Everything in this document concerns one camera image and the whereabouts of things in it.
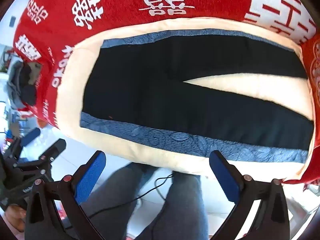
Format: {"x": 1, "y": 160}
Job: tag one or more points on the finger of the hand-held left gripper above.
{"x": 30, "y": 136}
{"x": 51, "y": 152}

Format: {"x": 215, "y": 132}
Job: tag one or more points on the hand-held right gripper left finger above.
{"x": 89, "y": 177}

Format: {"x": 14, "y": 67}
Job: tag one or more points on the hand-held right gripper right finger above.
{"x": 226, "y": 177}

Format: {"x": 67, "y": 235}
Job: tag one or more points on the black pants with blue stripes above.
{"x": 175, "y": 80}

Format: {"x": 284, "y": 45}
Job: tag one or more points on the person's left hand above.
{"x": 15, "y": 217}

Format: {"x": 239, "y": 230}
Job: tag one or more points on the person's left leg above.
{"x": 117, "y": 187}

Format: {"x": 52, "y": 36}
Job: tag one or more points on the person's leg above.
{"x": 117, "y": 187}
{"x": 185, "y": 205}

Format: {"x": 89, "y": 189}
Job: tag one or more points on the person's right leg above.
{"x": 185, "y": 205}

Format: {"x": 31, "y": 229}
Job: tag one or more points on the pile of grey clothes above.
{"x": 23, "y": 80}

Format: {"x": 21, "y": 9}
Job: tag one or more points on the cream blanket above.
{"x": 225, "y": 82}

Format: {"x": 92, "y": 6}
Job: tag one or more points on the red printed blanket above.
{"x": 125, "y": 0}

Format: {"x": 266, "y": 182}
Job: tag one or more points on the white metal frame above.
{"x": 300, "y": 205}

